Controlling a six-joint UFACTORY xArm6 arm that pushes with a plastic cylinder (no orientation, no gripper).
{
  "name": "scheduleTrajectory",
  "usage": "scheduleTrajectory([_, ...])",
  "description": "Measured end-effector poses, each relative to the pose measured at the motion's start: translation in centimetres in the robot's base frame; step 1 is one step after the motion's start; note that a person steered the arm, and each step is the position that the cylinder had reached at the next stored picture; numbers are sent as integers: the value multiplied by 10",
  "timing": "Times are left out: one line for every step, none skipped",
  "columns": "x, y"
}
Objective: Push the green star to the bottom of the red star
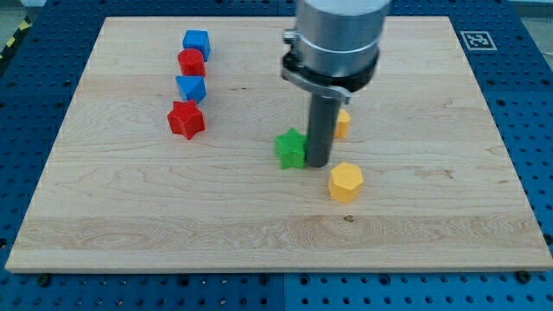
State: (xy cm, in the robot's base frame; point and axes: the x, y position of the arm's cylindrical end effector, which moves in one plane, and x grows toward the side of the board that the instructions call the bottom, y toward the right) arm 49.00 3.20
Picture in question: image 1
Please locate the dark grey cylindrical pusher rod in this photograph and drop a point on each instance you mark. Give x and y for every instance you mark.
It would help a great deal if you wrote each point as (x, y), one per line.
(323, 113)

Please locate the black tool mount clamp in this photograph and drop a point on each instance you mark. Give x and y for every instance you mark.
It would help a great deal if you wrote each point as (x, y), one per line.
(329, 73)

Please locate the green star block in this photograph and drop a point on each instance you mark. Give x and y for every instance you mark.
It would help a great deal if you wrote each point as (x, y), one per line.
(290, 149)

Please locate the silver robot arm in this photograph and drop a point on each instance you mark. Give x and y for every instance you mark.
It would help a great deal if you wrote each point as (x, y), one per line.
(354, 23)

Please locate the red star block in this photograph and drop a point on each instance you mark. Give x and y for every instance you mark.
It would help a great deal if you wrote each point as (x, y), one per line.
(186, 119)

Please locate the yellow block behind rod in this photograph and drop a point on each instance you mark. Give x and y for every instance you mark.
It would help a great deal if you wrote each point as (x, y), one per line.
(342, 124)

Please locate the yellow hexagon block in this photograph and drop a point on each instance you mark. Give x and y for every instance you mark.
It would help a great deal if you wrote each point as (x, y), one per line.
(345, 182)

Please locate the blue triangle block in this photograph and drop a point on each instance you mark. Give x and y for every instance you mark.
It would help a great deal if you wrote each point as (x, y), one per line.
(191, 87)

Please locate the red cylinder block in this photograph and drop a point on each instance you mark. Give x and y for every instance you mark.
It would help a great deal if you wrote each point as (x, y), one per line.
(191, 62)

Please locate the white fiducial marker tag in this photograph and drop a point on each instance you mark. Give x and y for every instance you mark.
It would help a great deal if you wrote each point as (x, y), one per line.
(478, 41)

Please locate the blue cube block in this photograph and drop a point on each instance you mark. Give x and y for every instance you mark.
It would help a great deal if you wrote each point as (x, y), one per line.
(197, 39)

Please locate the wooden board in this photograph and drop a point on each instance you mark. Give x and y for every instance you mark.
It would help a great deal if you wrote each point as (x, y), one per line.
(121, 193)

